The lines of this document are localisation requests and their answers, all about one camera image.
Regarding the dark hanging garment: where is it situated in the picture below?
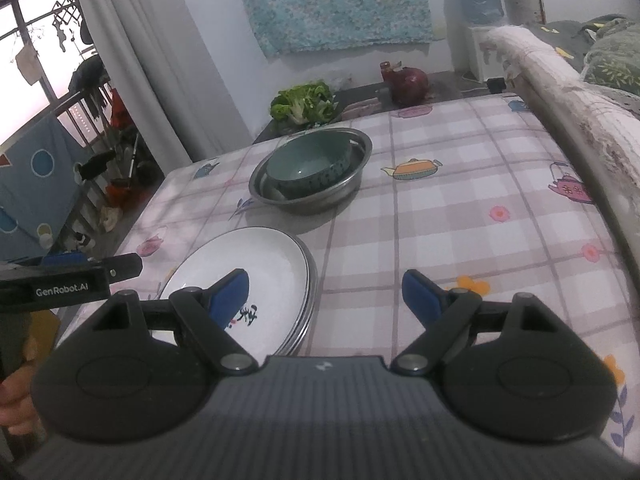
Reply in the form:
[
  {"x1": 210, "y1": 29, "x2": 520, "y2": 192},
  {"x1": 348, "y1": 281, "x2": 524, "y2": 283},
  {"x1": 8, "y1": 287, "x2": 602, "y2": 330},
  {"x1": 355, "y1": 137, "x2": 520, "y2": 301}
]
[{"x1": 70, "y1": 57, "x2": 114, "y2": 107}]

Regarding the white water dispenser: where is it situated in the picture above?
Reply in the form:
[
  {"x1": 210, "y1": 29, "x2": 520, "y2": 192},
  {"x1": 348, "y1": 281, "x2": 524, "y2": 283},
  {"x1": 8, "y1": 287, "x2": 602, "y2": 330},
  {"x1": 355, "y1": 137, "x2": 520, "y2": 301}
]
[{"x1": 462, "y1": 22, "x2": 507, "y2": 84}]

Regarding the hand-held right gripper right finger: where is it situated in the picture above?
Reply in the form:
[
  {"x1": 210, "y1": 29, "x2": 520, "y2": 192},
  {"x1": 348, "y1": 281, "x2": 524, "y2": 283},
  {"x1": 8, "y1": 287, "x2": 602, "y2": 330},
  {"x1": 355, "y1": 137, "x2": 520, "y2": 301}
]
[{"x1": 391, "y1": 269, "x2": 586, "y2": 376}]

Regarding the green lettuce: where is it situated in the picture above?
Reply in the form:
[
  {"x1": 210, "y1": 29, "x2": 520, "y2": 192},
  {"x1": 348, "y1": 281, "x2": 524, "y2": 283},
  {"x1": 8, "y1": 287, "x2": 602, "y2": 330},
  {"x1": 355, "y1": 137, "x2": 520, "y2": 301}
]
[{"x1": 270, "y1": 81, "x2": 335, "y2": 126}]

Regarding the pink packet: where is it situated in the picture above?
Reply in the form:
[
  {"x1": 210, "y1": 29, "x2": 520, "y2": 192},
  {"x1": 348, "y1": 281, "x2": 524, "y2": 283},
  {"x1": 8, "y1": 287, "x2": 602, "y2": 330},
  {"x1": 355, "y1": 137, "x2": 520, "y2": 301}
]
[{"x1": 342, "y1": 99, "x2": 387, "y2": 122}]

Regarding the orange red garment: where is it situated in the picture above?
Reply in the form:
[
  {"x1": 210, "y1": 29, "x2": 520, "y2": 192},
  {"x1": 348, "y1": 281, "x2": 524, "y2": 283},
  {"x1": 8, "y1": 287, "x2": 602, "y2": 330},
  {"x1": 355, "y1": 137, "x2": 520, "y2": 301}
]
[{"x1": 107, "y1": 87, "x2": 132, "y2": 129}]

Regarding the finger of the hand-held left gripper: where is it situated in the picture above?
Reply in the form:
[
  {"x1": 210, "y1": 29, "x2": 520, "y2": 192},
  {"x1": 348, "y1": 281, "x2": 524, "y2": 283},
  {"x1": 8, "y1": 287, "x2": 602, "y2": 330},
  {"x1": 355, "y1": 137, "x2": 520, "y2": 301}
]
[
  {"x1": 42, "y1": 251, "x2": 90, "y2": 267},
  {"x1": 87, "y1": 253, "x2": 144, "y2": 282}
]

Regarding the large steel plate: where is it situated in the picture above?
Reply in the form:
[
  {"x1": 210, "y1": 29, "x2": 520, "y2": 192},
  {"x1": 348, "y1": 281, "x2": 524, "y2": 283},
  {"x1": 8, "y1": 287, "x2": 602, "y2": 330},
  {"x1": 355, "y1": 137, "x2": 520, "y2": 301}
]
[
  {"x1": 287, "y1": 237, "x2": 319, "y2": 357},
  {"x1": 277, "y1": 232, "x2": 316, "y2": 356}
]

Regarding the window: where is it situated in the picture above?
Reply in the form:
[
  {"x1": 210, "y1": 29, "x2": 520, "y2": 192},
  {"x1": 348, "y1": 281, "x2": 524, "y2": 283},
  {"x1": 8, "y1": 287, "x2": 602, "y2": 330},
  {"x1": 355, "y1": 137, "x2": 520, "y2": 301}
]
[{"x1": 0, "y1": 0, "x2": 89, "y2": 132}]

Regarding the green patterned cushion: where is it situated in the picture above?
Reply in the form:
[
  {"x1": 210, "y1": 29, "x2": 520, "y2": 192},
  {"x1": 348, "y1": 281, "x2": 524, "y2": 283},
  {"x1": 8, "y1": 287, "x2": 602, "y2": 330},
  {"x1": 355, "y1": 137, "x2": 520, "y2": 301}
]
[{"x1": 582, "y1": 32, "x2": 640, "y2": 97}]

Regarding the blue printed cloth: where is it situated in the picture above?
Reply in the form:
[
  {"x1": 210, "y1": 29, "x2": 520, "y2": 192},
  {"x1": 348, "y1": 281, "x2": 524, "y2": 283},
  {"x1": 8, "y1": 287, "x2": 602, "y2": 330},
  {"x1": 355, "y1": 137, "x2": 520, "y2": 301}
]
[{"x1": 0, "y1": 115, "x2": 89, "y2": 264}]

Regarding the green ceramic bowl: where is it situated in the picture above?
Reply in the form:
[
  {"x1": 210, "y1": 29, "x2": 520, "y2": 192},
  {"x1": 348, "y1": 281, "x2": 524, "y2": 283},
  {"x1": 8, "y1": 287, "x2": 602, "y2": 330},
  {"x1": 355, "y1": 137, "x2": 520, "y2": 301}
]
[{"x1": 265, "y1": 130, "x2": 354, "y2": 195}]

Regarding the grey blanket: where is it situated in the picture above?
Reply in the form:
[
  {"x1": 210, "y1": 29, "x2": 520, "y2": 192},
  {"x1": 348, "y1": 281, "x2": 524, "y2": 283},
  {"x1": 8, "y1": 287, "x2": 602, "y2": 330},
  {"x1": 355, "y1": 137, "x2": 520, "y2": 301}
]
[{"x1": 542, "y1": 14, "x2": 632, "y2": 74}]

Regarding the clothes drying hanger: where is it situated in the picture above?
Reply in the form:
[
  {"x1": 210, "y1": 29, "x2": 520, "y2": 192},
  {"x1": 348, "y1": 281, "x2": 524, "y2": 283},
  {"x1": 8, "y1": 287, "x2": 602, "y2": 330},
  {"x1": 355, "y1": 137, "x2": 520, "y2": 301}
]
[{"x1": 52, "y1": 0, "x2": 84, "y2": 54}]

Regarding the steel bowl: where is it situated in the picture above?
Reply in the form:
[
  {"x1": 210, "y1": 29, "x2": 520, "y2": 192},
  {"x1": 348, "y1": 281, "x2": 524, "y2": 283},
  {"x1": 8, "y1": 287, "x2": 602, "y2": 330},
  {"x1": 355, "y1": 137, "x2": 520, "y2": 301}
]
[
  {"x1": 267, "y1": 142, "x2": 367, "y2": 202},
  {"x1": 248, "y1": 128, "x2": 374, "y2": 216}
]

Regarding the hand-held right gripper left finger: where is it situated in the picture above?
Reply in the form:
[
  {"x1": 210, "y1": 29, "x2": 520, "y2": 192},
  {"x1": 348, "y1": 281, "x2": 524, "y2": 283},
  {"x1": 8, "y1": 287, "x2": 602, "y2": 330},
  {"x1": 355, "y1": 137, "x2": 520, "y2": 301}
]
[{"x1": 70, "y1": 268, "x2": 259, "y2": 377}]

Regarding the dark low counter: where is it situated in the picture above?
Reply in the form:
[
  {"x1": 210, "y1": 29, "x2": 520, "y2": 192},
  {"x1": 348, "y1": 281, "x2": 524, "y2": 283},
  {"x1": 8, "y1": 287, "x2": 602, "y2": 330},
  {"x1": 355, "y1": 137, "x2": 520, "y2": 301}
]
[{"x1": 253, "y1": 71, "x2": 484, "y2": 144}]

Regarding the person's left hand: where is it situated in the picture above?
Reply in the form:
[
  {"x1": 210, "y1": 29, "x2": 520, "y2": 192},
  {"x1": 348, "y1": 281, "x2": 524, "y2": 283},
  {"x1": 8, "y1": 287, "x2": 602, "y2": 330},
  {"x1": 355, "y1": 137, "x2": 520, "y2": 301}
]
[{"x1": 0, "y1": 345, "x2": 43, "y2": 436}]

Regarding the pale shoe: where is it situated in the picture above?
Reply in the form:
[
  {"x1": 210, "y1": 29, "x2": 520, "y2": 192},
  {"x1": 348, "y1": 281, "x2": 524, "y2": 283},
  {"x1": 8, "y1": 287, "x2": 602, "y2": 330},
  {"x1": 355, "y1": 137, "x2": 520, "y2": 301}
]
[{"x1": 99, "y1": 205, "x2": 124, "y2": 231}]

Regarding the checked printed tablecloth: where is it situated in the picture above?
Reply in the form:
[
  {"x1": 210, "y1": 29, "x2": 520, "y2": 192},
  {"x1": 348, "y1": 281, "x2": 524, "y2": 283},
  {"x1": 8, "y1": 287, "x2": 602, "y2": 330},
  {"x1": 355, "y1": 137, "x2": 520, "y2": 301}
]
[{"x1": 60, "y1": 95, "x2": 632, "y2": 463}]

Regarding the white printed plate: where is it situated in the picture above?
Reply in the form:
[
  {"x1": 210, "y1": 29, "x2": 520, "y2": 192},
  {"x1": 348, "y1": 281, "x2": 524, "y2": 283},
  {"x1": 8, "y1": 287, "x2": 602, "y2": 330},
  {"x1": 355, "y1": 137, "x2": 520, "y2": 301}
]
[{"x1": 159, "y1": 226, "x2": 310, "y2": 357}]

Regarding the white curtain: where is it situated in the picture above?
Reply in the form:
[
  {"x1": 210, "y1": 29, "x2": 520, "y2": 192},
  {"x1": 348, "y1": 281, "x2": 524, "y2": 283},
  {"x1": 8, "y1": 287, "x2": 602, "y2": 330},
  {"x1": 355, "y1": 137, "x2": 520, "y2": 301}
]
[{"x1": 67, "y1": 0, "x2": 254, "y2": 164}]

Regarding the teal patterned wall cloth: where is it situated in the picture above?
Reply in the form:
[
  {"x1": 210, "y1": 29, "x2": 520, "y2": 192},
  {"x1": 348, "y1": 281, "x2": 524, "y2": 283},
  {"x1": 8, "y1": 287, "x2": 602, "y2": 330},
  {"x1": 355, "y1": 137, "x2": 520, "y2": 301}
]
[{"x1": 231, "y1": 0, "x2": 441, "y2": 59}]

